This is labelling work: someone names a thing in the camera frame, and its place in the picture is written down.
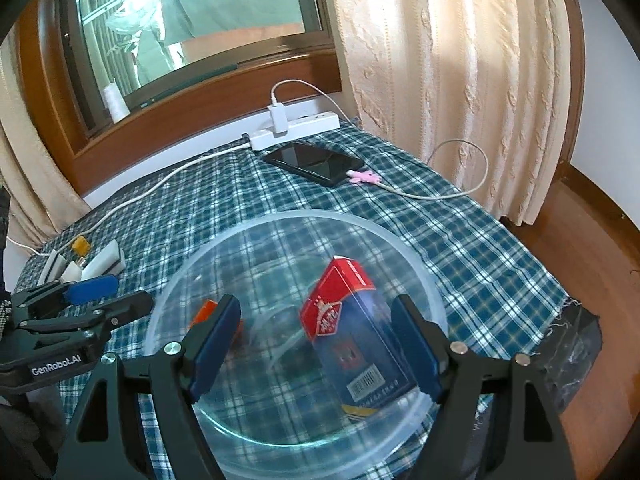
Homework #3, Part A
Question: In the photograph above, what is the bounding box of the white sponge with black stripe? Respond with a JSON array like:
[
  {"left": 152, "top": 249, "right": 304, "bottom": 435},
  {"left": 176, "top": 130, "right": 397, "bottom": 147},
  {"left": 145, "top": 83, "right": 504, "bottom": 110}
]
[{"left": 80, "top": 240, "right": 126, "bottom": 281}]

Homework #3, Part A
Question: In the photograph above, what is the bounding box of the yellow toy brick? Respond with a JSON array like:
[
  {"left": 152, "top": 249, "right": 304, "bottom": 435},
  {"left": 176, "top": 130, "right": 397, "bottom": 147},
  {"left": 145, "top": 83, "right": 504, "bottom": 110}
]
[{"left": 70, "top": 235, "right": 91, "bottom": 257}]

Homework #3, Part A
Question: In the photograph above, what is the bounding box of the orange toy brick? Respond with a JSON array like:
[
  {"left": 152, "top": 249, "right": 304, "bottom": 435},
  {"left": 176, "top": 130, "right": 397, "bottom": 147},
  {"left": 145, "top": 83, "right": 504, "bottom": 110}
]
[{"left": 188, "top": 298, "right": 246, "bottom": 348}]

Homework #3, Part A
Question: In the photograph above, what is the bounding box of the red blue card box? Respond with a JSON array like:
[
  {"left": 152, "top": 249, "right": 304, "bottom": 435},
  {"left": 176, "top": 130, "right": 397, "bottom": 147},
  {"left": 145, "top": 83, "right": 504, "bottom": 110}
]
[{"left": 299, "top": 256, "right": 416, "bottom": 419}]

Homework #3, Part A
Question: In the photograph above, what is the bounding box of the grey tape roll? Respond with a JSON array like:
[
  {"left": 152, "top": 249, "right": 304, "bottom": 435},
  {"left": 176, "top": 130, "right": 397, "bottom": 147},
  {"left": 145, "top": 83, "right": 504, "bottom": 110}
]
[{"left": 60, "top": 261, "right": 82, "bottom": 283}]

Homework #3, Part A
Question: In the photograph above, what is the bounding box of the large white sponge block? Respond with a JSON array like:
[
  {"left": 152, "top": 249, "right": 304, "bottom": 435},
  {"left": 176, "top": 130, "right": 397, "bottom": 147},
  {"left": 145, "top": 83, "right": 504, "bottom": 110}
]
[{"left": 37, "top": 250, "right": 68, "bottom": 286}]

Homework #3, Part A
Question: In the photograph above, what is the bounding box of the beige curtain left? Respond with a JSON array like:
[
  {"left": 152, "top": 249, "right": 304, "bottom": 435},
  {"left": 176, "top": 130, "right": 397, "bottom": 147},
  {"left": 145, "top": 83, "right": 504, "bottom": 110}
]
[{"left": 1, "top": 32, "right": 90, "bottom": 249}]

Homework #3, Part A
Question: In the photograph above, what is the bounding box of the beige curtain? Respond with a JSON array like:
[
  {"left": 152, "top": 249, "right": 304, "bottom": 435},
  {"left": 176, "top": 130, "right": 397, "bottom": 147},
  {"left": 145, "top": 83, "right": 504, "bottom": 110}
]
[
  {"left": 326, "top": 0, "right": 570, "bottom": 224},
  {"left": 1, "top": 32, "right": 90, "bottom": 249}
]

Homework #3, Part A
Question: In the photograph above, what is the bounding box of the blue plaid tablecloth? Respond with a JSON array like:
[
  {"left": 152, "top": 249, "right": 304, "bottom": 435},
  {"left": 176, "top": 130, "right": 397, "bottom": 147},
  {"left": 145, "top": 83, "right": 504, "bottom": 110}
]
[{"left": 14, "top": 121, "right": 572, "bottom": 480}]

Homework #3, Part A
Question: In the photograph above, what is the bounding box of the clear plastic bowl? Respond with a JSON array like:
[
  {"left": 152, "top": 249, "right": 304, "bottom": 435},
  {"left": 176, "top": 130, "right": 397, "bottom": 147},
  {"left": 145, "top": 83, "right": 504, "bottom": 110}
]
[{"left": 144, "top": 210, "right": 446, "bottom": 479}]

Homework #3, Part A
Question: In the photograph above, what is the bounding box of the white cup on sill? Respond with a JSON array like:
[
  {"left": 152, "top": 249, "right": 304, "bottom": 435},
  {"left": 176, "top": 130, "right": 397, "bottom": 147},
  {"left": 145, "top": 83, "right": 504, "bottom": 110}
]
[{"left": 102, "top": 81, "right": 130, "bottom": 124}]

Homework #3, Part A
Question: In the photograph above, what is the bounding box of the black smartphone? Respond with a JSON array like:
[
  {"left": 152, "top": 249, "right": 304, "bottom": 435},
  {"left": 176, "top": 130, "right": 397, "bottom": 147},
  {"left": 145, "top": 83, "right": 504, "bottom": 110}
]
[{"left": 262, "top": 141, "right": 366, "bottom": 188}]

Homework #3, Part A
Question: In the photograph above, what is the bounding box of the white charger plug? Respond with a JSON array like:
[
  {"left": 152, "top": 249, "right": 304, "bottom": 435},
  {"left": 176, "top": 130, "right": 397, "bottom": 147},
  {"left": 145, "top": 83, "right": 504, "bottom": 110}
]
[{"left": 267, "top": 101, "right": 288, "bottom": 134}]

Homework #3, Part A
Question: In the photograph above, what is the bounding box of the white power strip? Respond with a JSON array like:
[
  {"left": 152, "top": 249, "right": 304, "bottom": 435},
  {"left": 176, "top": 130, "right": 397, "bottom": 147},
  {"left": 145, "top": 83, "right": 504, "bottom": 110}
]
[{"left": 248, "top": 112, "right": 341, "bottom": 152}]

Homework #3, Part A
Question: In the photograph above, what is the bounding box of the beige curtain right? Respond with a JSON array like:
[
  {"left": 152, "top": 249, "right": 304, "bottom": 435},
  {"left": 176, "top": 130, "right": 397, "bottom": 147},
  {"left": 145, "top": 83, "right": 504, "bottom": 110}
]
[{"left": 326, "top": 0, "right": 570, "bottom": 224}]

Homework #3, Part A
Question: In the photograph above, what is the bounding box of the wooden window frame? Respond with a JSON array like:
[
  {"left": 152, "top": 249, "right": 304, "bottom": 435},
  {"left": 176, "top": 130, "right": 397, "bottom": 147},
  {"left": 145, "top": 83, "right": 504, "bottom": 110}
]
[{"left": 15, "top": 0, "right": 342, "bottom": 194}]

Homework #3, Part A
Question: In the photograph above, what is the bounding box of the pink cable protector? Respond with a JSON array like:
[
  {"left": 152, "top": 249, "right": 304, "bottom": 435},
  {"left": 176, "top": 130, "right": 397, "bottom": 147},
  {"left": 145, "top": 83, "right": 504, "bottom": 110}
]
[{"left": 346, "top": 170, "right": 381, "bottom": 185}]

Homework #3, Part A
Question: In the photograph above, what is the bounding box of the white charging cable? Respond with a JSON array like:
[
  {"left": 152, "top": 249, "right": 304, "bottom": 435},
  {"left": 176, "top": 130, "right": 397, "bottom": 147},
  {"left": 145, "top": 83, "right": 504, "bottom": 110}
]
[{"left": 270, "top": 78, "right": 490, "bottom": 202}]

